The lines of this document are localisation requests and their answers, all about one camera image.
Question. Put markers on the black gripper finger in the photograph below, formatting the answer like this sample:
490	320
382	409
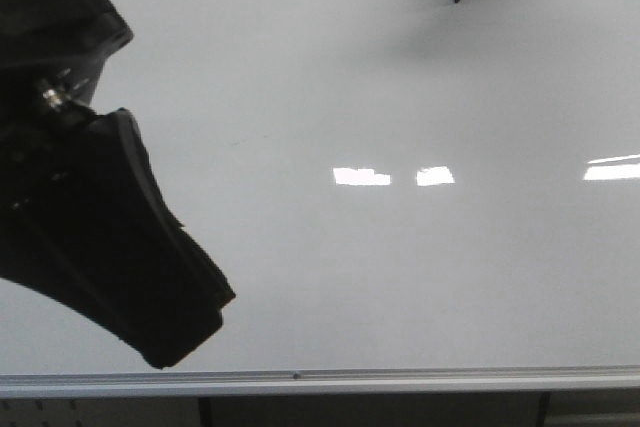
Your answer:
84	223

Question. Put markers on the white whiteboard with aluminium frame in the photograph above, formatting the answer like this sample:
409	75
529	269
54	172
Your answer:
405	196

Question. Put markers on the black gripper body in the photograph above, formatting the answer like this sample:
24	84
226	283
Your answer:
52	56

